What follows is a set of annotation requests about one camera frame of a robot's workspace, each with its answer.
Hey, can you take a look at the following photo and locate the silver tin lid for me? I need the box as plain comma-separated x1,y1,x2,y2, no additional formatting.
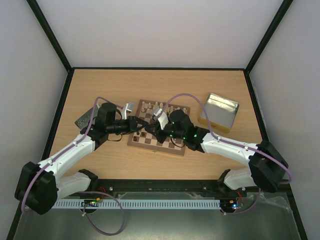
74,103,101,130

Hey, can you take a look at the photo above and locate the light blue cable duct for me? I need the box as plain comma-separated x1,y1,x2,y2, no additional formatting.
52,199,221,210

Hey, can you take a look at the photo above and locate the purple cable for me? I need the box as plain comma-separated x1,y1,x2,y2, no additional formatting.
162,93,295,216
21,96,126,236

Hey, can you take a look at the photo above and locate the wooden chess board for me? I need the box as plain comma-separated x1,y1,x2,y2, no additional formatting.
127,99,191,157

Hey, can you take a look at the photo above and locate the black mounting rail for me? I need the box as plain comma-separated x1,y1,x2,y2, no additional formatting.
98,179,247,198

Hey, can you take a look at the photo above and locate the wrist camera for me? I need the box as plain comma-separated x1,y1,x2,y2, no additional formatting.
152,107,169,130
121,102,134,120

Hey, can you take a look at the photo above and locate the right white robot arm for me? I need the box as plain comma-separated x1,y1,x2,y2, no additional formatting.
145,108,289,196

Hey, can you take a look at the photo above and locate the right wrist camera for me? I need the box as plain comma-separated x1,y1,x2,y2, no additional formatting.
152,107,169,130

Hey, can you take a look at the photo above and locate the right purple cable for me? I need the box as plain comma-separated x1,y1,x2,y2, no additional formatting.
162,93,295,216

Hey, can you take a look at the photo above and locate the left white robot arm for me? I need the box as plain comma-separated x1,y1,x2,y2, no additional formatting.
14,102,148,215

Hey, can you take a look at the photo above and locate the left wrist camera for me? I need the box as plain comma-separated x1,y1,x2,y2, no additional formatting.
121,102,134,120

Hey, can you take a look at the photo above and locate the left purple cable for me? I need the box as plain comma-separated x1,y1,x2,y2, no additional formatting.
21,96,126,236

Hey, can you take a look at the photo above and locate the black enclosure frame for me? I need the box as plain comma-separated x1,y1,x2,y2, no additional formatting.
4,0,310,240

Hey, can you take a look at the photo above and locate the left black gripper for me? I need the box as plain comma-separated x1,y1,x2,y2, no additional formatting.
107,116,149,135

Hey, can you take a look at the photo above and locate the gold tin box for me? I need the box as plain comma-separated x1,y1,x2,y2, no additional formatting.
204,93,240,134

